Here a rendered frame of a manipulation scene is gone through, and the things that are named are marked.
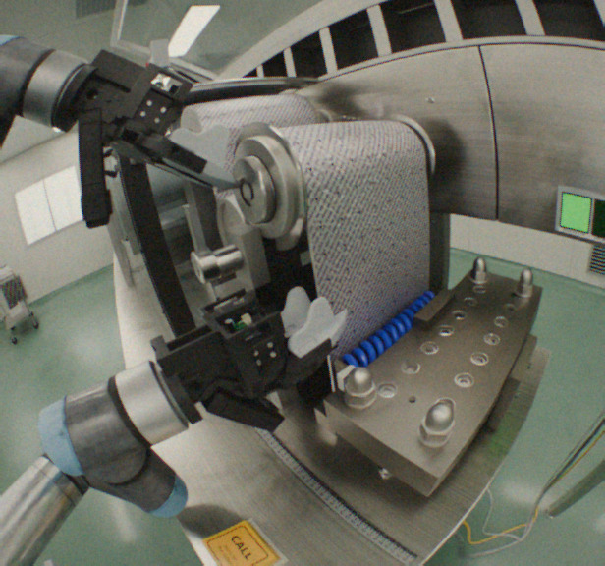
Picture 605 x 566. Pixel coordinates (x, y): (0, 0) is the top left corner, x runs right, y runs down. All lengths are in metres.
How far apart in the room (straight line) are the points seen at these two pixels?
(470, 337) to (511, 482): 1.15
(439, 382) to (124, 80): 0.45
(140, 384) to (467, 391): 0.32
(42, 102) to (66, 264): 5.76
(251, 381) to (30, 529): 0.33
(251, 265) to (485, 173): 0.39
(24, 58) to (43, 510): 0.45
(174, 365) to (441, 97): 0.53
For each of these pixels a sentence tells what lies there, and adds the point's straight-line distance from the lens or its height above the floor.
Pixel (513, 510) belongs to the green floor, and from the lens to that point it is 1.45.
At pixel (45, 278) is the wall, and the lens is 6.18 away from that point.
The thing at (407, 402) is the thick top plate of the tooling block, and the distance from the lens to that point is 0.33.
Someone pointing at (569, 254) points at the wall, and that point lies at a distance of 2.99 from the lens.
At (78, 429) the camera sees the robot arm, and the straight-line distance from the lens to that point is 0.27.
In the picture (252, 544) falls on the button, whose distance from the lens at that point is 0.39.
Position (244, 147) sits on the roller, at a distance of 0.33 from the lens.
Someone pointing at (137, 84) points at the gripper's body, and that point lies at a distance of 0.29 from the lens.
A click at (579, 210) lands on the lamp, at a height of 1.19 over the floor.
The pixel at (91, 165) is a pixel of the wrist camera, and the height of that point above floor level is 1.32.
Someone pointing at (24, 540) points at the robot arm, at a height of 1.07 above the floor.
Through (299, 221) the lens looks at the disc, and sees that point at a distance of 0.28.
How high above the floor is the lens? 1.29
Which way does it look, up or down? 23 degrees down
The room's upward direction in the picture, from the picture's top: 10 degrees counter-clockwise
